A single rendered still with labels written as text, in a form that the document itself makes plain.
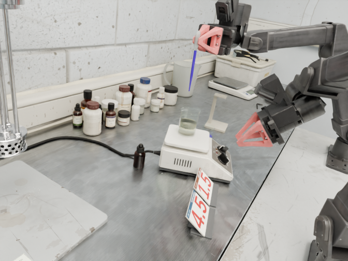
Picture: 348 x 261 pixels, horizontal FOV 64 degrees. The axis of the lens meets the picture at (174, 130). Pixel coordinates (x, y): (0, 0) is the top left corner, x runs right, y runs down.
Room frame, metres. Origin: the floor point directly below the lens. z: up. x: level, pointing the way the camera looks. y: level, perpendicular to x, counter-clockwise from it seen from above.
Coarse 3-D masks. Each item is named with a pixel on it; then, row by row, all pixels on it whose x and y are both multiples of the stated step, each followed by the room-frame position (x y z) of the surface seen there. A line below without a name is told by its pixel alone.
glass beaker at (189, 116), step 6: (186, 108) 0.73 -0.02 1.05; (192, 108) 0.73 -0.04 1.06; (180, 114) 0.70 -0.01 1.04; (186, 114) 0.68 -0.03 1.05; (192, 114) 0.68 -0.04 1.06; (198, 114) 0.69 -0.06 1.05; (180, 120) 0.69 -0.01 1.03; (186, 120) 0.68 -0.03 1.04; (192, 120) 0.68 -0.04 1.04; (180, 126) 0.69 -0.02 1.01; (186, 126) 0.68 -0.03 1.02; (192, 126) 0.68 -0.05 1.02; (180, 132) 0.69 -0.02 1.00; (186, 132) 0.68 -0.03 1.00; (192, 132) 0.68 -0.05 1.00
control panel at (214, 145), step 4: (212, 140) 0.73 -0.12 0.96; (212, 144) 0.71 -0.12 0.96; (216, 144) 0.73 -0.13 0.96; (212, 148) 0.68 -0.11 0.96; (216, 148) 0.70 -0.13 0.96; (212, 152) 0.66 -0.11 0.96; (220, 152) 0.70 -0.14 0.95; (228, 152) 0.74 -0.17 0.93; (212, 156) 0.64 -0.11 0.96; (216, 156) 0.66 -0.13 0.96; (228, 156) 0.71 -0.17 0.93; (216, 160) 0.64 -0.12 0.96; (220, 164) 0.63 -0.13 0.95; (228, 164) 0.66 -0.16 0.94; (228, 168) 0.64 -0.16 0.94
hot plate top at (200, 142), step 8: (168, 128) 0.72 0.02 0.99; (176, 128) 0.72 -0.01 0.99; (168, 136) 0.67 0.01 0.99; (176, 136) 0.67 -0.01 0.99; (200, 136) 0.70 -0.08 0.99; (208, 136) 0.71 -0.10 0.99; (168, 144) 0.63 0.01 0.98; (176, 144) 0.63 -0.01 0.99; (184, 144) 0.63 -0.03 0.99; (192, 144) 0.64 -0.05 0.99; (200, 144) 0.65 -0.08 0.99; (208, 144) 0.66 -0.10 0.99
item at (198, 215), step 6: (198, 198) 0.50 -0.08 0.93; (198, 204) 0.49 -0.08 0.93; (204, 204) 0.50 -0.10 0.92; (192, 210) 0.45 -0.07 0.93; (198, 210) 0.47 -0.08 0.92; (204, 210) 0.48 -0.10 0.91; (192, 216) 0.44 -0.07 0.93; (198, 216) 0.45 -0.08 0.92; (204, 216) 0.47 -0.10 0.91; (198, 222) 0.44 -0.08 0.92; (204, 222) 0.45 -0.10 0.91
